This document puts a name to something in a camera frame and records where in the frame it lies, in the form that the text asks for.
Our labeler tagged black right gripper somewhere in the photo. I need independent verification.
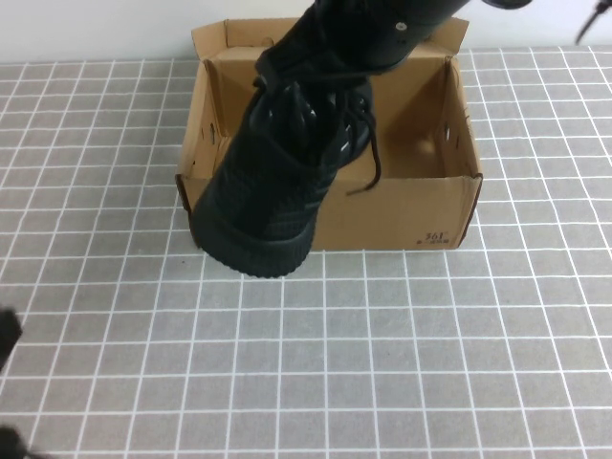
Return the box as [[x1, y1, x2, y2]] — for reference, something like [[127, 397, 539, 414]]
[[362, 0, 464, 73]]

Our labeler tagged black knit sneaker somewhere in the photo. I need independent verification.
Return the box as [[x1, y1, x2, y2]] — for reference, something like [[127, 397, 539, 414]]
[[190, 0, 383, 279]]

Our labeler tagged brown cardboard shoe box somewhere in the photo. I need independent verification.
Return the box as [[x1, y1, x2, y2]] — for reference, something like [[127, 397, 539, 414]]
[[174, 17, 484, 251]]

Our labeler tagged grey white grid tablecloth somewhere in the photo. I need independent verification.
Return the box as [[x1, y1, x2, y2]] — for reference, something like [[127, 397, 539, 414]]
[[0, 45, 612, 459]]

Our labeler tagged black cable tie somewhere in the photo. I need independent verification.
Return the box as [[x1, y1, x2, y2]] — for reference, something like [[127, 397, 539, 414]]
[[576, 0, 608, 43]]

